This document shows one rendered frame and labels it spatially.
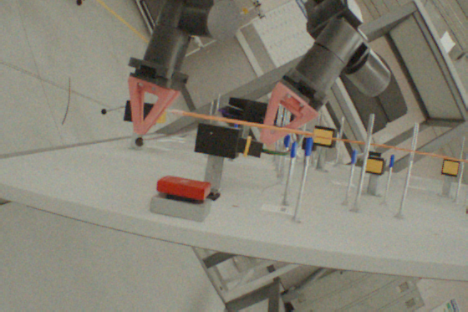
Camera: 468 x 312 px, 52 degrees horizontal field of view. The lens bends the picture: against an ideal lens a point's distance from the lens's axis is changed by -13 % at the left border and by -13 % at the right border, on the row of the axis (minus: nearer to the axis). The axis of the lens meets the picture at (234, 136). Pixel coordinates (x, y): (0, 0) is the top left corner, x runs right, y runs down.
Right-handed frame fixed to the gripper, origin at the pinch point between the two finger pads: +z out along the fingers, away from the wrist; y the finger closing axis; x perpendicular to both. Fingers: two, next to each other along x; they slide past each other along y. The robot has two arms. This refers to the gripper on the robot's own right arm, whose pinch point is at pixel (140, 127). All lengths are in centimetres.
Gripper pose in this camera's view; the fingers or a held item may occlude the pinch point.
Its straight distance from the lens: 77.3
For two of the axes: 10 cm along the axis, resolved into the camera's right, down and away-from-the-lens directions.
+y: 1.5, -0.2, 9.9
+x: -9.4, -3.2, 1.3
